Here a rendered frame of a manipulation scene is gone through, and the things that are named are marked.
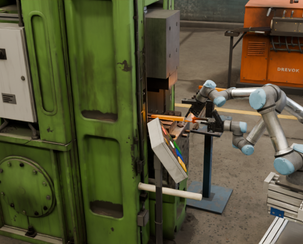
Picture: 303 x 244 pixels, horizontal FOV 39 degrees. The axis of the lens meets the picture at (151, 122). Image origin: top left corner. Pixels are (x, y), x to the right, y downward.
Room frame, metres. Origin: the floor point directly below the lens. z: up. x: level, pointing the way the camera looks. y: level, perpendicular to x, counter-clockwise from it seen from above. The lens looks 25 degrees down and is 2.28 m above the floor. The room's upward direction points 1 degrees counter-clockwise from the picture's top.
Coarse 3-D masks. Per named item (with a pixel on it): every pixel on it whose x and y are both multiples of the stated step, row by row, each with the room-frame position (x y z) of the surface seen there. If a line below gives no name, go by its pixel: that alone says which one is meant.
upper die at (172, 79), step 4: (176, 72) 2.88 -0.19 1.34; (172, 76) 2.78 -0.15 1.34; (176, 76) 2.88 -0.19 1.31; (148, 80) 2.76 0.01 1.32; (152, 80) 2.75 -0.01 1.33; (156, 80) 2.74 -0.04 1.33; (160, 80) 2.73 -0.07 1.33; (164, 80) 2.72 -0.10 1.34; (168, 80) 2.71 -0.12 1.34; (172, 80) 2.78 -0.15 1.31; (176, 80) 2.88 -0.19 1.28; (148, 84) 2.76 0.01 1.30; (152, 84) 2.75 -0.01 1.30; (156, 84) 2.74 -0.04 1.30; (160, 84) 2.73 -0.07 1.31; (164, 84) 2.72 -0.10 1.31; (168, 84) 2.71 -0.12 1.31; (172, 84) 2.78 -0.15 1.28; (156, 88) 2.74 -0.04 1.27; (160, 88) 2.73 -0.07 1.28; (164, 88) 2.72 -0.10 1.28; (168, 88) 2.71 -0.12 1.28
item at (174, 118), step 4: (152, 116) 2.87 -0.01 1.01; (156, 116) 2.86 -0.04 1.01; (160, 116) 2.85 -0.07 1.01; (164, 116) 2.85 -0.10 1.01; (168, 116) 2.84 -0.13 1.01; (172, 116) 2.84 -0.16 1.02; (176, 120) 2.80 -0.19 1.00; (180, 120) 2.79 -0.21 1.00; (192, 120) 2.75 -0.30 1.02; (204, 120) 2.73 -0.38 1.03
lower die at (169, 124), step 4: (148, 112) 2.98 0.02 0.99; (176, 116) 2.89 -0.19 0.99; (148, 120) 2.84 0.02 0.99; (160, 120) 2.83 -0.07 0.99; (164, 120) 2.82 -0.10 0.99; (168, 120) 2.81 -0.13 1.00; (172, 120) 2.80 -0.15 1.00; (164, 124) 2.77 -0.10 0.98; (168, 124) 2.76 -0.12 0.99; (172, 124) 2.78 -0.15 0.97; (176, 124) 2.89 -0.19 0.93; (168, 128) 2.71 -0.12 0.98; (172, 128) 2.78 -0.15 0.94; (168, 132) 2.71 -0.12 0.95
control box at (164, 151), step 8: (152, 120) 2.41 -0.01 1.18; (152, 128) 2.30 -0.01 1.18; (160, 128) 2.25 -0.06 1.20; (152, 136) 2.21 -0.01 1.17; (160, 136) 2.16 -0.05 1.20; (168, 136) 2.33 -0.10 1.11; (152, 144) 2.11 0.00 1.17; (160, 144) 2.08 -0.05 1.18; (160, 152) 2.08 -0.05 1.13; (168, 152) 2.08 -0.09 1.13; (160, 160) 2.08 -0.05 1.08; (168, 160) 2.08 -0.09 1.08; (176, 160) 2.09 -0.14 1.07; (168, 168) 2.08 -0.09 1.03; (176, 168) 2.09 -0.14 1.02; (176, 176) 2.09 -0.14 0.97; (184, 176) 2.09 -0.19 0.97
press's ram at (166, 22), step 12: (156, 12) 2.87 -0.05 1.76; (168, 12) 2.86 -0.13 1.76; (156, 24) 2.69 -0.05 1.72; (168, 24) 2.70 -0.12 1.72; (156, 36) 2.69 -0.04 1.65; (168, 36) 2.70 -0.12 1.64; (156, 48) 2.69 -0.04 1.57; (168, 48) 2.70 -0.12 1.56; (156, 60) 2.69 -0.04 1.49; (168, 60) 2.70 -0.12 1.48; (156, 72) 2.69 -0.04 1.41; (168, 72) 2.70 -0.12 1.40
